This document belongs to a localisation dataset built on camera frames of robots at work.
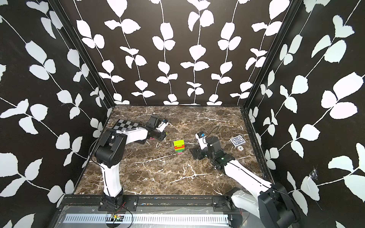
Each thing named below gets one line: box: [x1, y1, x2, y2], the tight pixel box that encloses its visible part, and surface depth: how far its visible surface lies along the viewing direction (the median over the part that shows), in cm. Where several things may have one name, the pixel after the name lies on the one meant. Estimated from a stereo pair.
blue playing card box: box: [230, 134, 246, 148], surface depth 100 cm
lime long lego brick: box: [173, 139, 185, 148], surface depth 87 cm
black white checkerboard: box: [112, 118, 140, 132], surface depth 106 cm
